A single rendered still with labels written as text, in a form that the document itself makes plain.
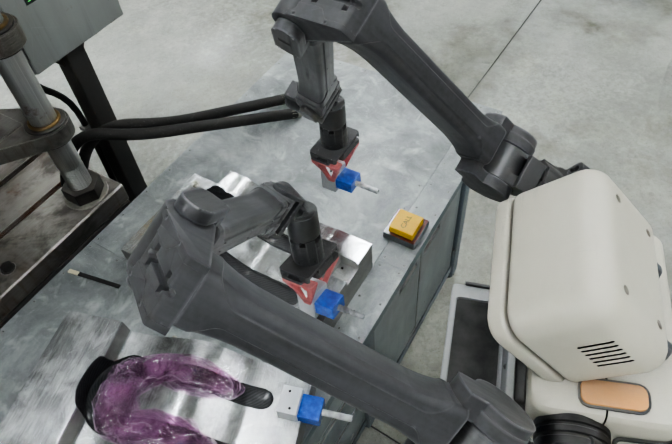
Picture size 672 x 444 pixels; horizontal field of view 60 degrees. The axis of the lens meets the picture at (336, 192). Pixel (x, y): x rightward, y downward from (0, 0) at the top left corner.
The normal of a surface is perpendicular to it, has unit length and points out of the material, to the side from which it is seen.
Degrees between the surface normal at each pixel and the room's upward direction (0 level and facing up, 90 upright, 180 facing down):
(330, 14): 27
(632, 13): 0
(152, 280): 42
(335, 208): 0
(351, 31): 65
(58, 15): 90
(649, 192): 1
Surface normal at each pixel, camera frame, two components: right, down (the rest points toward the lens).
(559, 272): -0.70, -0.58
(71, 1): 0.86, 0.35
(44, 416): -0.06, -0.66
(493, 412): -0.47, -0.18
